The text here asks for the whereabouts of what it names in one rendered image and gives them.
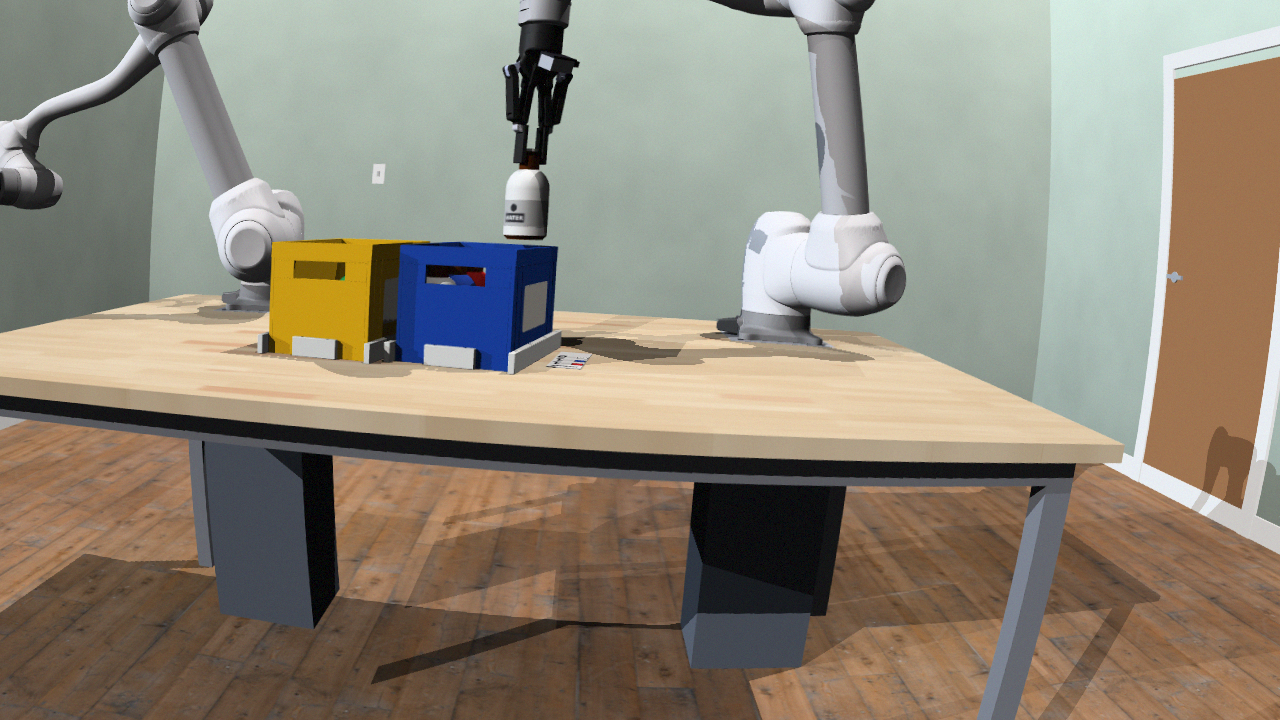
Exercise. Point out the blue bottle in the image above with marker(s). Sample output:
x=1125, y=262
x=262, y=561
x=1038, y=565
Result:
x=459, y=275

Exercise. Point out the white paper slip with black markings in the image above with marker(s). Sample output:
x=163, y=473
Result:
x=569, y=360

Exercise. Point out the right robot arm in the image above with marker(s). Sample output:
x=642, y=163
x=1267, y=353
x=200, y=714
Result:
x=169, y=28

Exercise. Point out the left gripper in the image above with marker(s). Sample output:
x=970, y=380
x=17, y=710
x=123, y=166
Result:
x=535, y=38

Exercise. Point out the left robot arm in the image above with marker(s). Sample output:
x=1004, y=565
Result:
x=846, y=268

